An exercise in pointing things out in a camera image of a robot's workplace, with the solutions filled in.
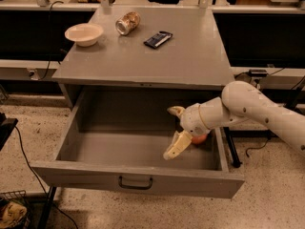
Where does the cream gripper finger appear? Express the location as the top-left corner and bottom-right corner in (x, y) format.
(167, 106), (185, 118)
(163, 131), (193, 160)

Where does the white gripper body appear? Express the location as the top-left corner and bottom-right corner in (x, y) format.
(180, 104), (211, 136)

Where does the red apple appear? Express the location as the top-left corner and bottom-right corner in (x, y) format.
(192, 135), (208, 145)

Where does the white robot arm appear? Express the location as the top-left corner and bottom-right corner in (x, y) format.
(163, 81), (305, 160)

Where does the grey open top drawer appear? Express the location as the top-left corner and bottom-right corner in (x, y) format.
(31, 87), (244, 198)

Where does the black cabinet leg right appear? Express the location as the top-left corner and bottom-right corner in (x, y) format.
(223, 127), (242, 168)

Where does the black cabinet leg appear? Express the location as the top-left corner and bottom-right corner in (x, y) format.
(223, 127), (242, 168)
(37, 187), (56, 229)

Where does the grey cabinet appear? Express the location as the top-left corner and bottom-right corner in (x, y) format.
(52, 6), (234, 105)

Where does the dark blue snack bar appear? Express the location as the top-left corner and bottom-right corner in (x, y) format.
(144, 31), (173, 50)

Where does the black power adapter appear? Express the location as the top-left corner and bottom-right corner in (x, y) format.
(248, 69), (268, 77)

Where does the metal drink can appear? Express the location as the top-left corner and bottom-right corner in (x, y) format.
(115, 11), (141, 35)

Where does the white bowl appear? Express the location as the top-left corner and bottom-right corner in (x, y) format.
(65, 23), (104, 47)

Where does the black cabinet leg left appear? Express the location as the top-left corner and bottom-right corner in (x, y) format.
(37, 187), (56, 229)

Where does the black object left edge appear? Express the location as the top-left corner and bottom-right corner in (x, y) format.
(0, 113), (18, 151)

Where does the black drawer handle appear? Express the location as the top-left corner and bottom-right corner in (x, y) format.
(118, 176), (153, 191)

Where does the black cable right floor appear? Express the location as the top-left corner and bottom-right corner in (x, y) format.
(245, 132), (275, 159)

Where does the black floor cable left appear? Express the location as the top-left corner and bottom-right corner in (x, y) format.
(13, 124), (79, 229)

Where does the wire basket with bag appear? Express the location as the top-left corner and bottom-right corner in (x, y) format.
(0, 190), (31, 229)

